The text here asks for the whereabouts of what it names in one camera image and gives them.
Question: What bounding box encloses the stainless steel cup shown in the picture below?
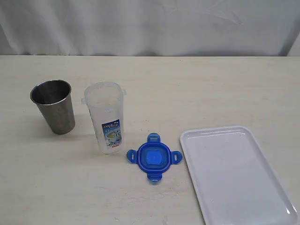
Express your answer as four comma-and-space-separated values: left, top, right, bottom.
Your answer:
30, 80, 75, 135

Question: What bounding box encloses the blue snap-lock lid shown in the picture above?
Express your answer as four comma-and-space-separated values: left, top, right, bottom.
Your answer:
127, 133, 183, 184

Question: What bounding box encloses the clear plastic tall container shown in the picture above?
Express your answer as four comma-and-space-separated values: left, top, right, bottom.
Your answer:
82, 82, 124, 154

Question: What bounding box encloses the white rectangular tray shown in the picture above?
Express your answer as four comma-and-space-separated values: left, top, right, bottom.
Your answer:
180, 126, 300, 225

